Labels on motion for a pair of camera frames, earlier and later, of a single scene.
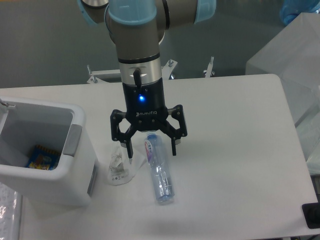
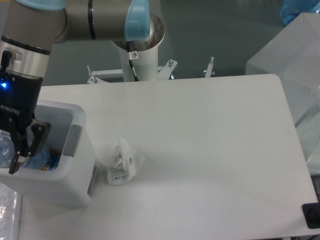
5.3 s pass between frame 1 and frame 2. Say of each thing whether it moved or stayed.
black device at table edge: stayed
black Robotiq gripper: moved
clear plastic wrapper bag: stayed
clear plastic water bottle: moved
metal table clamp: stayed
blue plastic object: stayed
